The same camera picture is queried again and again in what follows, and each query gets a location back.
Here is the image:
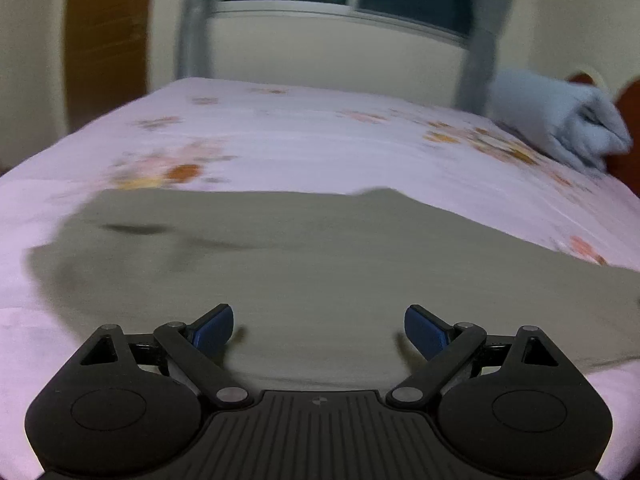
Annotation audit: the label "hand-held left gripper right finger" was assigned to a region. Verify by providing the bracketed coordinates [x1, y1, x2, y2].
[386, 304, 562, 408]

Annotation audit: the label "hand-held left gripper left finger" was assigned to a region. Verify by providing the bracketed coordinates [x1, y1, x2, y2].
[79, 303, 249, 408]

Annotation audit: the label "grey pants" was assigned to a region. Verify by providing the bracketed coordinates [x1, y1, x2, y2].
[25, 187, 640, 394]

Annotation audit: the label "floral pink bed sheet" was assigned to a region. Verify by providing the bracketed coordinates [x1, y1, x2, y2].
[0, 77, 640, 480]

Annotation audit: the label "rolled light blue duvet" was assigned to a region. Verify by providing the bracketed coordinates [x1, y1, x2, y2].
[487, 67, 634, 177]

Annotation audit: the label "red wooden headboard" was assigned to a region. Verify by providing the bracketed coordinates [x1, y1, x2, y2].
[565, 66, 640, 183]

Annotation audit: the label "grey curtain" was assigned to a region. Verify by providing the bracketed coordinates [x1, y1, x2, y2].
[456, 0, 522, 112]
[179, 0, 217, 80]

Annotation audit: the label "brown wooden door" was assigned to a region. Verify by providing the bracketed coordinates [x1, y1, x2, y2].
[64, 0, 153, 128]

